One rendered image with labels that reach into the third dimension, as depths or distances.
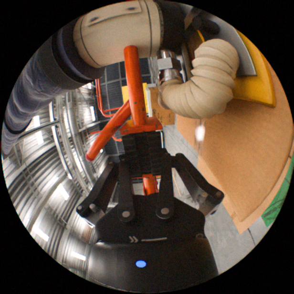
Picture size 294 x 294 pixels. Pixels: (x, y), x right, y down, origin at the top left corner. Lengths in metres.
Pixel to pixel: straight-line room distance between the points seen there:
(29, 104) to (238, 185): 0.43
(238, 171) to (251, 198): 0.05
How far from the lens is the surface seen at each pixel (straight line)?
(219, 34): 0.15
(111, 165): 0.15
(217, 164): 0.20
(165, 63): 0.17
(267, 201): 0.65
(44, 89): 0.23
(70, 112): 5.97
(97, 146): 0.20
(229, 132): 0.17
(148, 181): 0.20
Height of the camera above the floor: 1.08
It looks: 1 degrees up
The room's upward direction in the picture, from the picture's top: 97 degrees counter-clockwise
